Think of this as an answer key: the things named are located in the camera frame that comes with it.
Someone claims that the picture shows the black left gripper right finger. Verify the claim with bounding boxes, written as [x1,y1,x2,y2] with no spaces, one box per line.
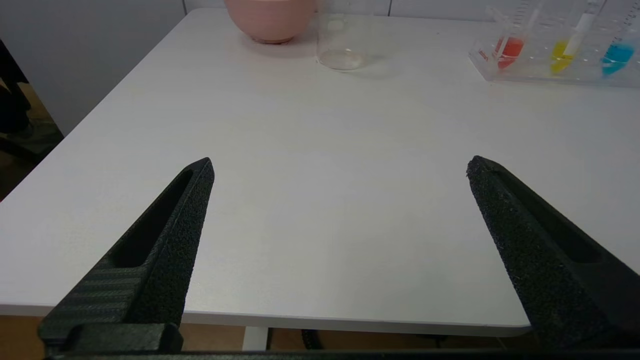
[466,155,640,350]

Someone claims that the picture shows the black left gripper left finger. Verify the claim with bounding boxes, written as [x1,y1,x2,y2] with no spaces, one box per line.
[37,157,216,354]

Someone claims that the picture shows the yellow pigment test tube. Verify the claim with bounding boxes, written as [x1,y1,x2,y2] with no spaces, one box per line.
[550,0,606,75]

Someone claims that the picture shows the red pigment test tube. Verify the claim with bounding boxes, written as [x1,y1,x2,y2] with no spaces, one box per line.
[487,5,538,70]

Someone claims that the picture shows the clear acrylic test tube rack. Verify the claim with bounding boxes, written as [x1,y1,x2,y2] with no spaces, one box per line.
[469,4,640,89]

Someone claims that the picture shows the blue pigment test tube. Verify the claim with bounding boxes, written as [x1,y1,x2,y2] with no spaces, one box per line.
[601,12,640,77]

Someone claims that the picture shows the clear glass beaker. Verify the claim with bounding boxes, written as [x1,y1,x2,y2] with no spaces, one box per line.
[316,0,374,72]

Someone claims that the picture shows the white table leg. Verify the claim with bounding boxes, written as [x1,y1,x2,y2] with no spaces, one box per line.
[242,327,271,351]

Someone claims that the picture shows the black chair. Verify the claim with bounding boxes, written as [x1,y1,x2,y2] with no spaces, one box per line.
[0,39,64,167]

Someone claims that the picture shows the pink plastic bowl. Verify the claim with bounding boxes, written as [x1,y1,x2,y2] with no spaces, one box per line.
[223,0,317,45]

